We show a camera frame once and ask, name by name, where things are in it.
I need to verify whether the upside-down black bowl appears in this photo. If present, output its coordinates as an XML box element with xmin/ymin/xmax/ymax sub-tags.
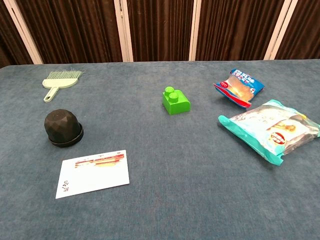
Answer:
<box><xmin>44</xmin><ymin>109</ymin><xmax>85</xmax><ymax>148</ymax></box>

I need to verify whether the light green hand brush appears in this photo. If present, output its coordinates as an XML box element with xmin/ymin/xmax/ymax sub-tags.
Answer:
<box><xmin>42</xmin><ymin>70</ymin><xmax>84</xmax><ymax>104</ymax></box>

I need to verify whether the green toy building block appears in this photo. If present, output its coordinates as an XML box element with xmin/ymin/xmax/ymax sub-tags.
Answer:
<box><xmin>162</xmin><ymin>86</ymin><xmax>192</xmax><ymax>116</ymax></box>

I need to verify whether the blue snack bag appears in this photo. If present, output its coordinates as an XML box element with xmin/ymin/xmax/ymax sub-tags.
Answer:
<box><xmin>213</xmin><ymin>68</ymin><xmax>265</xmax><ymax>109</ymax></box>

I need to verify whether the white printed card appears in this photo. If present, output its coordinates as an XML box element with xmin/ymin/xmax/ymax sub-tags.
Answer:
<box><xmin>55</xmin><ymin>149</ymin><xmax>131</xmax><ymax>200</ymax></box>

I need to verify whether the teal snack bag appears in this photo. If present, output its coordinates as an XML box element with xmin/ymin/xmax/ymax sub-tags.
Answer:
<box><xmin>217</xmin><ymin>99</ymin><xmax>320</xmax><ymax>166</ymax></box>

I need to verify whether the white partition post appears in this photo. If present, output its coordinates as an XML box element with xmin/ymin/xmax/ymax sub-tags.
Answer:
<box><xmin>188</xmin><ymin>0</ymin><xmax>202</xmax><ymax>62</ymax></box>
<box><xmin>263</xmin><ymin>0</ymin><xmax>299</xmax><ymax>61</ymax></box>
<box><xmin>3</xmin><ymin>0</ymin><xmax>44</xmax><ymax>65</ymax></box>
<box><xmin>113</xmin><ymin>0</ymin><xmax>134</xmax><ymax>63</ymax></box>

